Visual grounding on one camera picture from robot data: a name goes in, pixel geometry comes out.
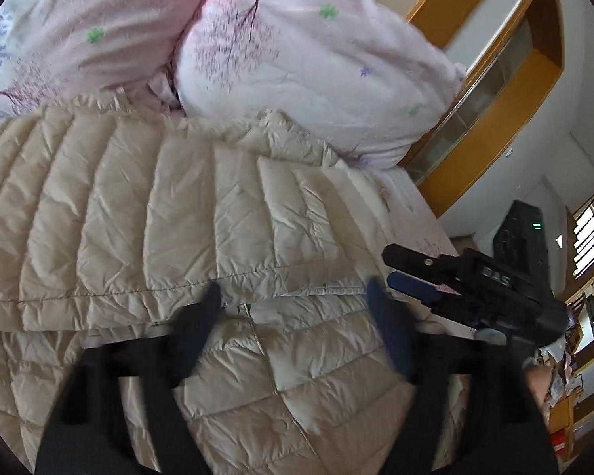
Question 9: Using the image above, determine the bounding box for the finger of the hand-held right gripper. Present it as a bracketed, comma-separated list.
[389, 272, 464, 310]
[381, 243, 464, 278]

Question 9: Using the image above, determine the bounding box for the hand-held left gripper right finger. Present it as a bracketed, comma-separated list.
[365, 276, 560, 475]

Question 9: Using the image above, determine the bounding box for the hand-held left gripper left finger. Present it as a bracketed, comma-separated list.
[34, 281, 225, 475]

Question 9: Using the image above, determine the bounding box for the beige quilted down jacket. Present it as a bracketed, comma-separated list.
[0, 90, 468, 475]

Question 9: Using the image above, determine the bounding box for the pink tree-print bed sheet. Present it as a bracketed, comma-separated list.
[373, 165, 459, 260]

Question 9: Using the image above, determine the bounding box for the cluttered wooden shelf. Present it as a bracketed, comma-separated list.
[535, 277, 594, 461]

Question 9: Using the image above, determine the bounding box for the window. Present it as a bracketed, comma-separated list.
[567, 197, 594, 279]

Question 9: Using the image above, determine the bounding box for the wooden wardrobe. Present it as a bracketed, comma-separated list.
[398, 0, 566, 219]

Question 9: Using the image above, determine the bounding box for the pink floral pillow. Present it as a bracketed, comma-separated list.
[0, 0, 225, 120]
[172, 0, 469, 170]

